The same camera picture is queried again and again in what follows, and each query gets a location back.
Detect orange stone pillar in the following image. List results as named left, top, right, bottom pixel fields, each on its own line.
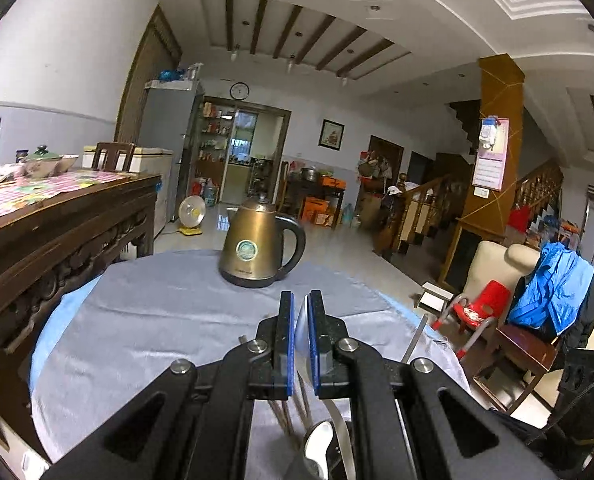
left=439, top=55, right=526, bottom=291

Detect hanging bags on wall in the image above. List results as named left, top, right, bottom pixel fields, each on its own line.
left=358, top=152, right=393, bottom=186

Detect framed wall picture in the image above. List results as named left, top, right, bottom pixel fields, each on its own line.
left=318, top=119, right=346, bottom=151

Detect pink wall calendar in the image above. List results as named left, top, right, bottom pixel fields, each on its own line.
left=472, top=116, right=508, bottom=192

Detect bronze electric kettle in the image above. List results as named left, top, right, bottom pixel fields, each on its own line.
left=218, top=192, right=307, bottom=289

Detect pantry shelf with jars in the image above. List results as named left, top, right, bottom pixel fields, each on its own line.
left=193, top=100, right=237, bottom=201

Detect light blue table cover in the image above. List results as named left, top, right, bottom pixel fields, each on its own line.
left=27, top=272, right=440, bottom=386

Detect dark wooden dining table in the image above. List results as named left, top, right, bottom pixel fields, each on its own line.
left=282, top=172, right=345, bottom=221

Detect grey refrigerator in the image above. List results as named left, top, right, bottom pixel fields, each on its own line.
left=140, top=79, right=204, bottom=223

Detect white step stool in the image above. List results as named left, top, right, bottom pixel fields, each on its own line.
left=417, top=282, right=454, bottom=313

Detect round fan yellow base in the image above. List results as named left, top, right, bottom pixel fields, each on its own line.
left=178, top=195, right=208, bottom=236

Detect dark red wooden chair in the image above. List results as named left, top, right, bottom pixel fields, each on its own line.
left=472, top=322, right=562, bottom=411

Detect wooden stair railing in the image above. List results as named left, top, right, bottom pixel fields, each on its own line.
left=374, top=172, right=458, bottom=256

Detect grey tablecloth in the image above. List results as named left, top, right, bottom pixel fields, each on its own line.
left=30, top=249, right=470, bottom=466

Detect blue jacket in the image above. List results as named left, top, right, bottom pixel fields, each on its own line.
left=507, top=241, right=594, bottom=336

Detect brown wooden chair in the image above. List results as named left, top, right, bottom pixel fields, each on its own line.
left=92, top=141, right=135, bottom=172

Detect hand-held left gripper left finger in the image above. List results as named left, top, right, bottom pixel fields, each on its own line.
left=40, top=290, right=296, bottom=480

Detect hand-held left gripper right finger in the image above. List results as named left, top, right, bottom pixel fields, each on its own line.
left=307, top=289, right=560, bottom=480

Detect beige sofa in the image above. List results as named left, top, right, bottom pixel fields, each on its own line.
left=462, top=240, right=594, bottom=411

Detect white chest freezer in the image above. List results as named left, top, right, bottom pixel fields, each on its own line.
left=82, top=145, right=175, bottom=223

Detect bowl with green lid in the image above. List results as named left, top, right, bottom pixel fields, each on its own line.
left=21, top=145, right=64, bottom=178

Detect carved wooden sideboard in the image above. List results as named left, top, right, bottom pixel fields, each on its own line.
left=0, top=170, right=160, bottom=451

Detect red plastic child chair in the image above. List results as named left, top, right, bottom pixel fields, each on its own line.
left=431, top=280, right=512, bottom=356

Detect pink checkered cloth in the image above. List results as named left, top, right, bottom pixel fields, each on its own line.
left=0, top=167, right=153, bottom=231

